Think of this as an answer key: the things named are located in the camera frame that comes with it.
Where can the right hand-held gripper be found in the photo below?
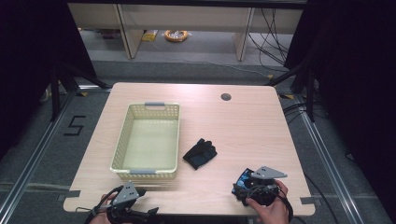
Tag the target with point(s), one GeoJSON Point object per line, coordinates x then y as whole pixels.
{"type": "Point", "coordinates": [267, 173]}

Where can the person's left hand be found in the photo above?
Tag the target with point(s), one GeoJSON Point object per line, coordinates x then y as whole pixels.
{"type": "Point", "coordinates": [107, 197]}

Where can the yellow packet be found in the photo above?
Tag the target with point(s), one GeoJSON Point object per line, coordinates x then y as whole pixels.
{"type": "Point", "coordinates": [150, 36]}

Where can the metal floor rail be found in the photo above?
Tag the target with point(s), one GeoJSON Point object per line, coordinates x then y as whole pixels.
{"type": "Point", "coordinates": [330, 168]}
{"type": "Point", "coordinates": [34, 155]}

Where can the person's right hand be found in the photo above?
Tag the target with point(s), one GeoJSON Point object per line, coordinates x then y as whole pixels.
{"type": "Point", "coordinates": [271, 213]}

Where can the black curtain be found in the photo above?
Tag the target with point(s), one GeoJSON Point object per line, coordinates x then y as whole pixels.
{"type": "Point", "coordinates": [355, 77]}
{"type": "Point", "coordinates": [34, 46]}

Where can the blue camouflage black glove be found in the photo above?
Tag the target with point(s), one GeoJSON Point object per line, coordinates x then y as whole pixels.
{"type": "Point", "coordinates": [244, 179]}
{"type": "Point", "coordinates": [199, 154]}

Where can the black metal stand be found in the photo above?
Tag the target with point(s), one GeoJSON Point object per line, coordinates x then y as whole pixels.
{"type": "Point", "coordinates": [309, 93]}
{"type": "Point", "coordinates": [56, 93]}

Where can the grey tape strip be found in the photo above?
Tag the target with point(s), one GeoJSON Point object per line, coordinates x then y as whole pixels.
{"type": "Point", "coordinates": [308, 200]}

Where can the grey table grommet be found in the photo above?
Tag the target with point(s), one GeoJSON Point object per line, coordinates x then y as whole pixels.
{"type": "Point", "coordinates": [226, 96]}

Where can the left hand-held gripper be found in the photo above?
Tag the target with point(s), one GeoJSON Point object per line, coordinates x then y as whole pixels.
{"type": "Point", "coordinates": [126, 194]}

